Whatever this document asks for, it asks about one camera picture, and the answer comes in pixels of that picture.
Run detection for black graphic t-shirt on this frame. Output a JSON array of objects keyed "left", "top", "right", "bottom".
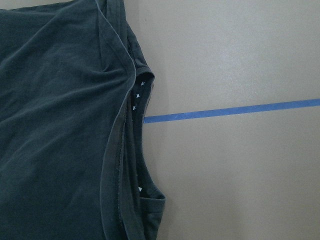
[{"left": 0, "top": 0, "right": 166, "bottom": 240}]

